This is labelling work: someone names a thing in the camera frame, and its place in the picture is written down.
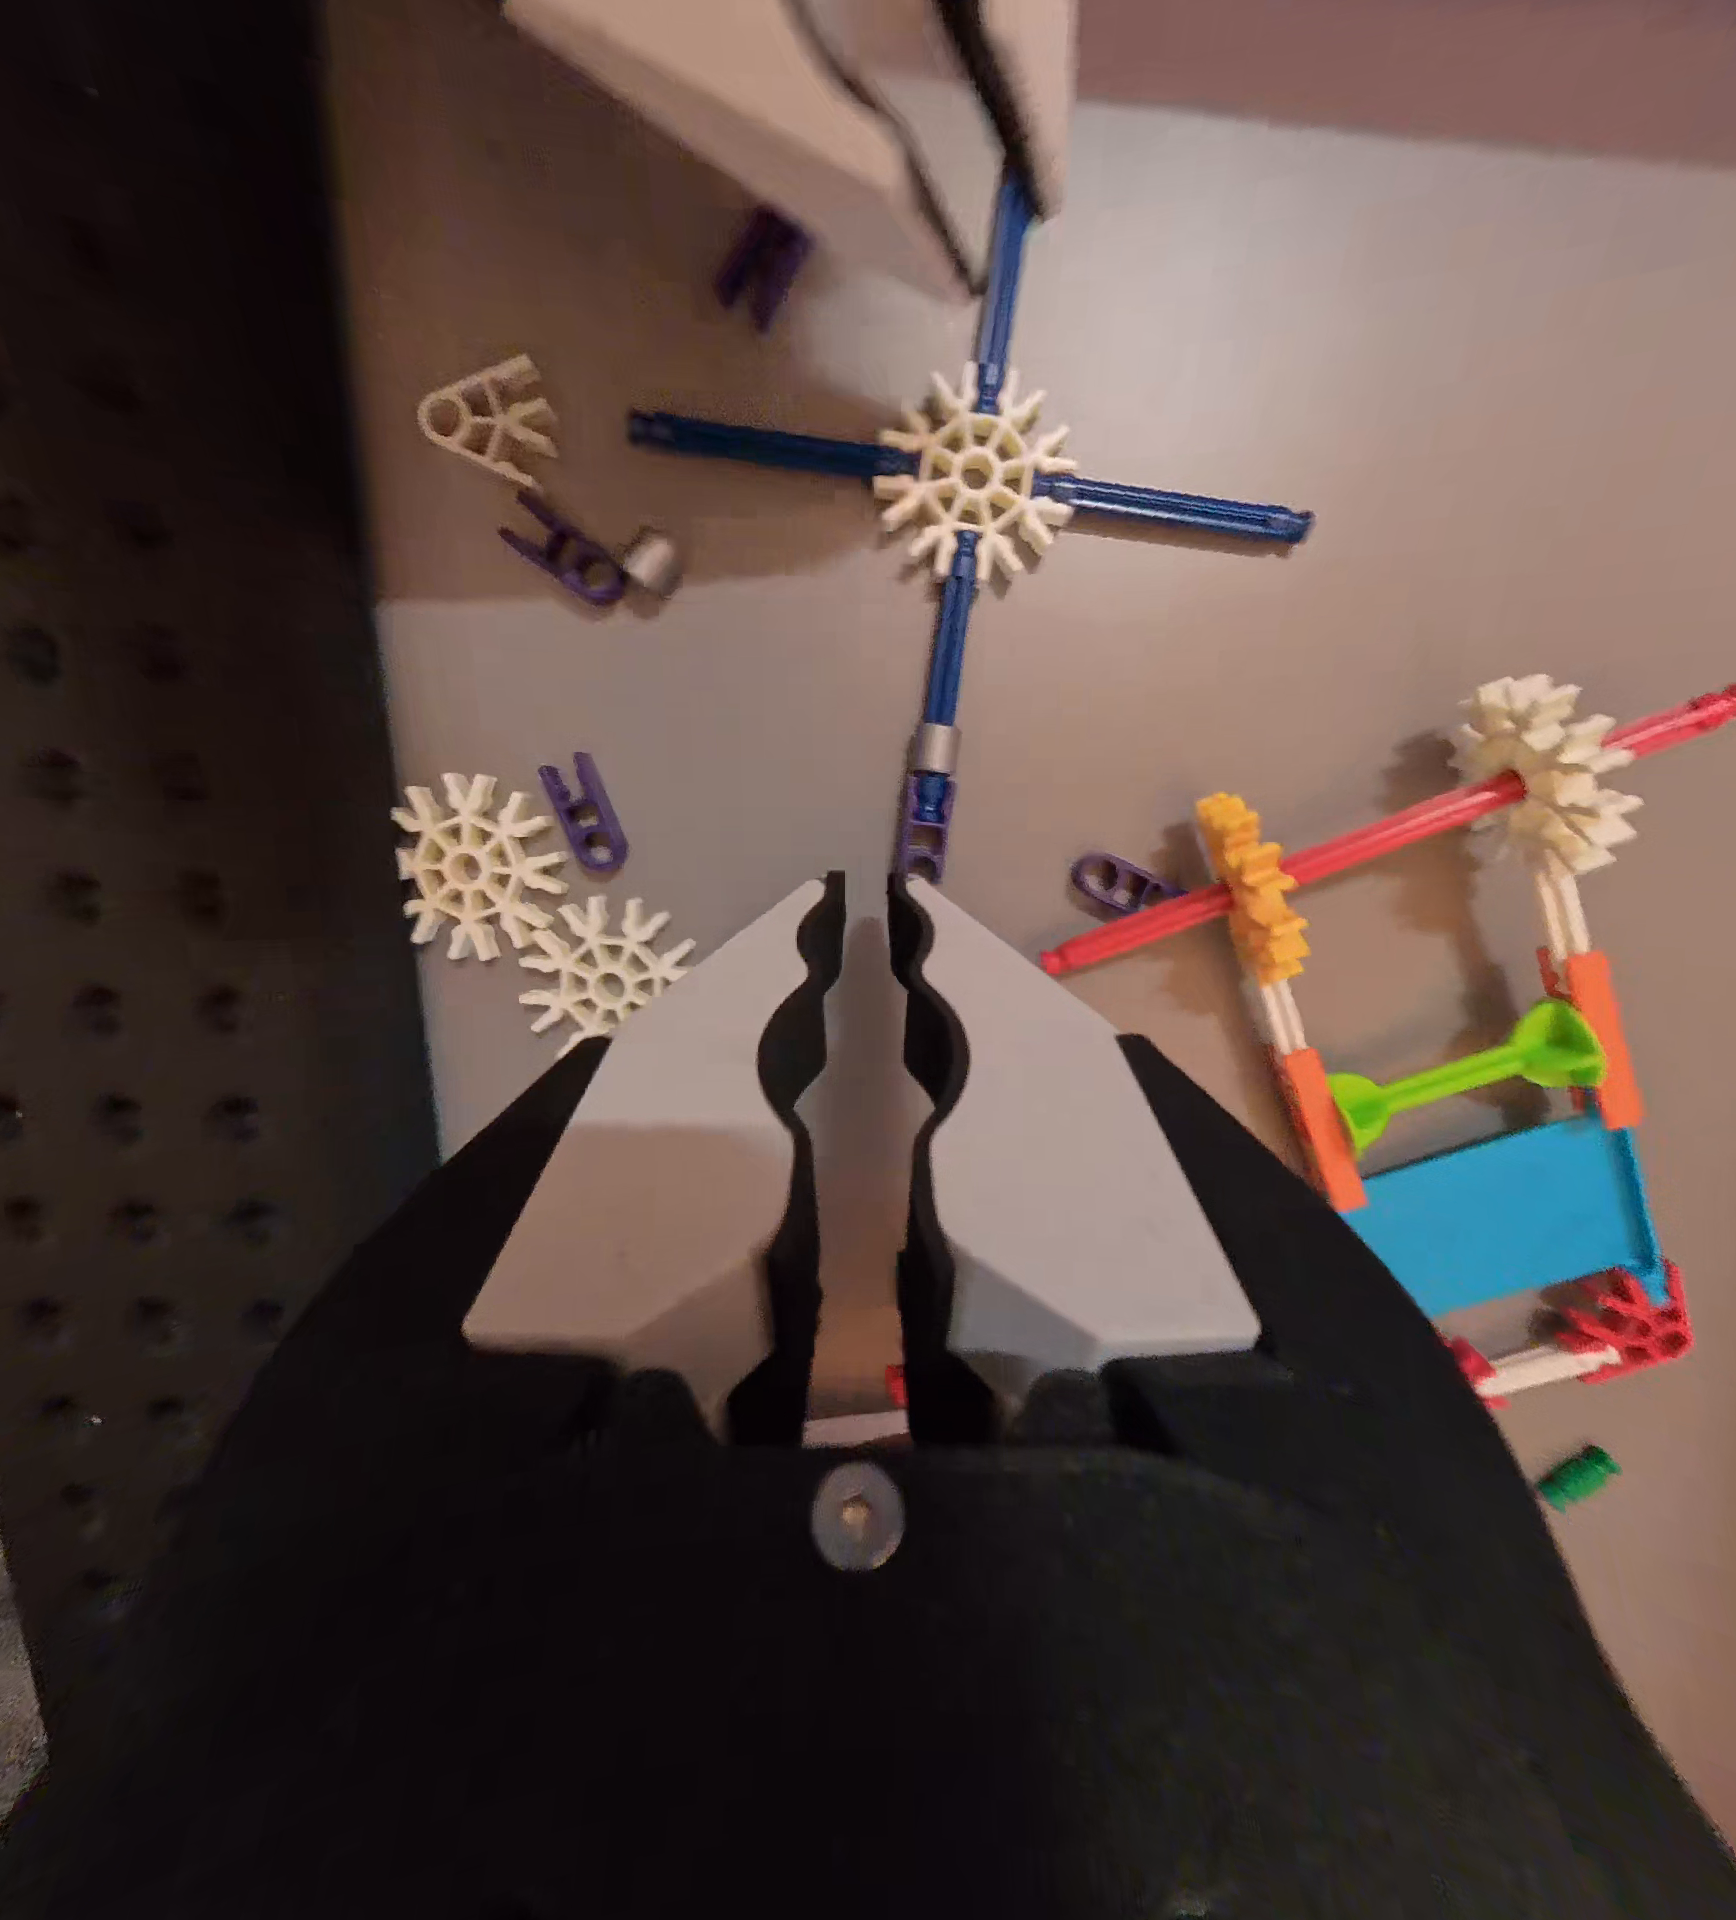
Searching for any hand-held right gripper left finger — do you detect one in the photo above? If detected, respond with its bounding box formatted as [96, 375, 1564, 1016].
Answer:
[460, 872, 851, 1446]

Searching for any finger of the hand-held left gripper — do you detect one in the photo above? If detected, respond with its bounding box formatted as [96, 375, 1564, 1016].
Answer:
[509, 0, 990, 295]
[943, 0, 1079, 220]

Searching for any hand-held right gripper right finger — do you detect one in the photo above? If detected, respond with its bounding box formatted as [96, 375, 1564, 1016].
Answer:
[887, 872, 1269, 1446]

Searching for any blue plastic rod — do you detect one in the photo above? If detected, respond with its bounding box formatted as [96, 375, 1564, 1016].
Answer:
[1060, 477, 1318, 549]
[913, 574, 983, 783]
[626, 409, 905, 487]
[973, 177, 1038, 381]

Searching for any small white snowflake connector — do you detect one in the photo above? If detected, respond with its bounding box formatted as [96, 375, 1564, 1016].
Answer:
[870, 363, 1084, 591]

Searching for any purple clip connector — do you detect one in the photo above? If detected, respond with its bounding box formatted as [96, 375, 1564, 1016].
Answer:
[1068, 851, 1188, 923]
[496, 492, 634, 613]
[537, 750, 632, 878]
[715, 200, 818, 337]
[898, 769, 965, 888]

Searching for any large white snowflake connector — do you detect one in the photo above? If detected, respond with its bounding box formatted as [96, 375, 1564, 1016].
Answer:
[515, 895, 701, 1041]
[388, 770, 572, 966]

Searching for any white fan connector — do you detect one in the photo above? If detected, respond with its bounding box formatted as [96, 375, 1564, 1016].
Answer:
[415, 355, 563, 489]

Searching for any black perforated board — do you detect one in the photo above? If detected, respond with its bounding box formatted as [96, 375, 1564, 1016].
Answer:
[0, 0, 442, 1704]

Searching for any colourful toy car frame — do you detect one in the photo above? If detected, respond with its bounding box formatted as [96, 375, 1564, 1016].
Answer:
[1041, 674, 1736, 1405]

